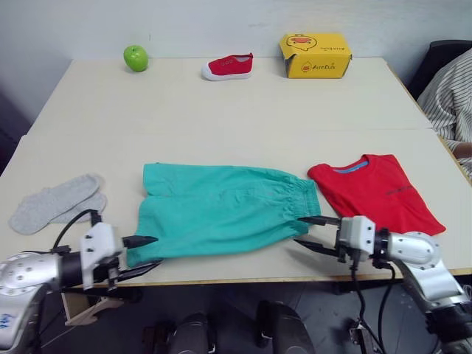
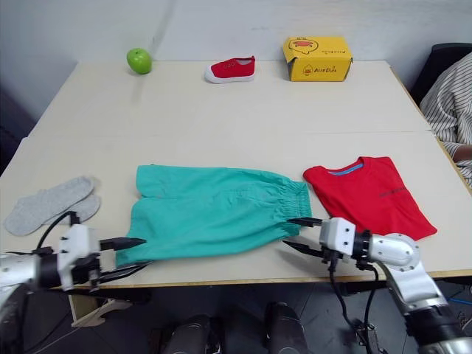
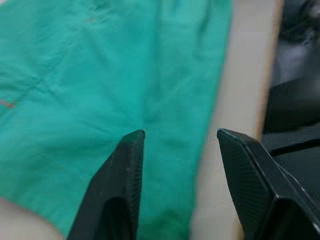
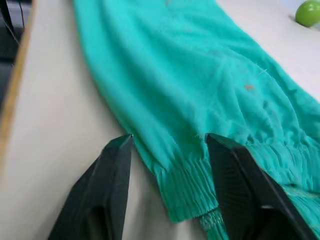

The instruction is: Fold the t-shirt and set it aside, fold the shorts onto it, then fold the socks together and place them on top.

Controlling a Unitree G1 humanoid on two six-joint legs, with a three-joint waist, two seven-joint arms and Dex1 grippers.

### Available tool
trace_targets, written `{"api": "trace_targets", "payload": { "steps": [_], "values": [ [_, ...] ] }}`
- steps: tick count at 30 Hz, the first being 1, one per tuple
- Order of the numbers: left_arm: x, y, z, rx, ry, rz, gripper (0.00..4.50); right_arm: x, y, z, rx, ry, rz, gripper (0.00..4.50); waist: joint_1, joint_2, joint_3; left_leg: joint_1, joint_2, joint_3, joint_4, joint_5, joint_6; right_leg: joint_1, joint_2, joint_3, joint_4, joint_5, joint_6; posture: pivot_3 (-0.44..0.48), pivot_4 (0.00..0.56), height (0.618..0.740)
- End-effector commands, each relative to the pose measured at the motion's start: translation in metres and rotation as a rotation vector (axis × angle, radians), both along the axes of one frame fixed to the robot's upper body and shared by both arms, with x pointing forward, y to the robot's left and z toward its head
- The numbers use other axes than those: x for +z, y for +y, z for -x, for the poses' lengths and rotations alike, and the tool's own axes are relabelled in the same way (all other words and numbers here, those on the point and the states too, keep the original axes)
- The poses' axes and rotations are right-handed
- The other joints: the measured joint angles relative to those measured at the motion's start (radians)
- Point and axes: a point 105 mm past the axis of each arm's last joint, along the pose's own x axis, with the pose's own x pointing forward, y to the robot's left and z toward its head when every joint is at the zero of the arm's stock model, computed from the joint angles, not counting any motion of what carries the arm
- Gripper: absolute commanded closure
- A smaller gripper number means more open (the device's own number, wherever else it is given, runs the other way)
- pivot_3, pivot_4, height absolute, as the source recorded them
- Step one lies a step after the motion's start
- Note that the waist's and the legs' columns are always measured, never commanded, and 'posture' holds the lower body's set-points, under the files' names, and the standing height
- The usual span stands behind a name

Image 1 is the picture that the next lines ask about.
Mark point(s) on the grey sock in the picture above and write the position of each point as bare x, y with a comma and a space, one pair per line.
51, 204
88, 208

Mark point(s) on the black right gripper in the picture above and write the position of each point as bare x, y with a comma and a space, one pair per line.
344, 253

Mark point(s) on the person's bare forearm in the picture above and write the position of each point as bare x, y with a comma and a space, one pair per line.
464, 149

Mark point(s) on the yellow duck print cardboard box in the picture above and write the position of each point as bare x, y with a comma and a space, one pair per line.
317, 57

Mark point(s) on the dark rounded shape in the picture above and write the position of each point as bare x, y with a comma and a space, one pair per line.
284, 328
191, 335

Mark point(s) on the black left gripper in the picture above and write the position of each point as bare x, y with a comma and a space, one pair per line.
110, 271

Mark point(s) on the wooden table bracket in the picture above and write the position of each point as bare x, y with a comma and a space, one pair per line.
92, 311

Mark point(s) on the person in striped shirt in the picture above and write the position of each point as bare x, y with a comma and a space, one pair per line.
450, 99

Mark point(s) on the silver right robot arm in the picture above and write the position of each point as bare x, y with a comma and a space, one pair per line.
424, 258

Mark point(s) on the red t-shirt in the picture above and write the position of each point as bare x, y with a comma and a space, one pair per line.
380, 195

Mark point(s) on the red child's shoe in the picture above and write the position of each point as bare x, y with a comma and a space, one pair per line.
228, 68

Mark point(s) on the teal shorts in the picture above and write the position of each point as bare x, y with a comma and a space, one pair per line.
225, 210

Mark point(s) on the black chair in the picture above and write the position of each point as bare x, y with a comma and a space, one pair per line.
427, 66

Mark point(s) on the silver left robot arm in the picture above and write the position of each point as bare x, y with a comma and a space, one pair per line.
26, 273

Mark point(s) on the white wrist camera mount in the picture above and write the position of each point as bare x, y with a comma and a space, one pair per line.
99, 239
358, 236

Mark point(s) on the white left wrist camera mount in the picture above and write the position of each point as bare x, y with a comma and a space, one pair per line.
99, 239

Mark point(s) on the green apple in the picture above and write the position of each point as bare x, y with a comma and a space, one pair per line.
135, 58

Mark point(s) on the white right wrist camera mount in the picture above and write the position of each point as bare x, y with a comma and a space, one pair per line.
358, 236

